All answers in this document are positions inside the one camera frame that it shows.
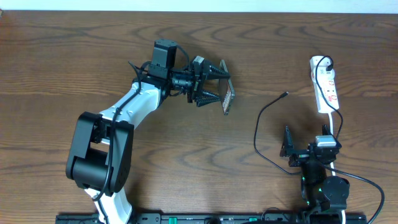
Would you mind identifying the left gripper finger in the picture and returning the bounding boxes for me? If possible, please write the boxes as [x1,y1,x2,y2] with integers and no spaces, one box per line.
[205,59,230,80]
[195,90,220,107]

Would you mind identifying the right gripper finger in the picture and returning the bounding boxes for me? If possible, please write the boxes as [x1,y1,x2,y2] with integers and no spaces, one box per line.
[322,124,342,149]
[280,126,294,157]

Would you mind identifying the black USB-C charging cable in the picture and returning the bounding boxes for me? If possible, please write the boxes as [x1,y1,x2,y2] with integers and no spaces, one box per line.
[253,55,344,175]

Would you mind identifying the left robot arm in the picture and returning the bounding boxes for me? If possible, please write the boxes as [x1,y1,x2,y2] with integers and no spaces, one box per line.
[55,39,234,223]

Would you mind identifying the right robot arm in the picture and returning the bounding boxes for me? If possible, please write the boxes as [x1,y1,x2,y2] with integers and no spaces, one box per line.
[280,125,350,223]

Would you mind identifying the black USB plug adapter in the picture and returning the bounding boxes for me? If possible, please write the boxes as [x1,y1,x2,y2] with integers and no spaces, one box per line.
[326,64,333,72]

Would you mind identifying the white power strip red switches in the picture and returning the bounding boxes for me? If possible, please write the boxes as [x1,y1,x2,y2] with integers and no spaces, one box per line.
[310,55,340,114]

